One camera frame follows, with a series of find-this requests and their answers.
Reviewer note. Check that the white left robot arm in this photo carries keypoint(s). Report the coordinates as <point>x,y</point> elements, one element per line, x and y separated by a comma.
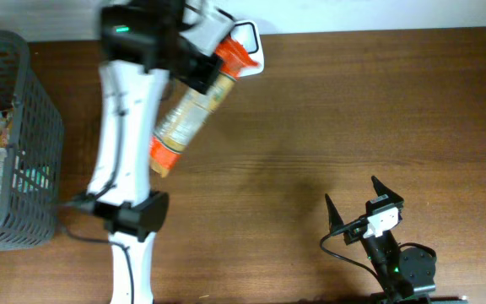
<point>144,45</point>

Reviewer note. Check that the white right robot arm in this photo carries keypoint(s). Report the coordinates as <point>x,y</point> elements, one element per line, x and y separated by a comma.
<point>405,272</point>

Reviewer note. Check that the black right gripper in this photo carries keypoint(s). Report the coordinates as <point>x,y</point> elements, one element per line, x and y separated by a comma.
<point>379,188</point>

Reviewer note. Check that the white barcode scanner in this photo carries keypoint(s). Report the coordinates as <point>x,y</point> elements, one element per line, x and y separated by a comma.
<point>246,32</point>

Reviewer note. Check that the orange spaghetti package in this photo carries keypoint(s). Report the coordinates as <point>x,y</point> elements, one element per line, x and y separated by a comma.
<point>184,121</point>

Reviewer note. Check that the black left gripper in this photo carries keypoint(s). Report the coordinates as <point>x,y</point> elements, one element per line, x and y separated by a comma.
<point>191,52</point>

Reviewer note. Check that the grey plastic basket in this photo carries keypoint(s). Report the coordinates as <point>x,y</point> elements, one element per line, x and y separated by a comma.
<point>31,171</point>

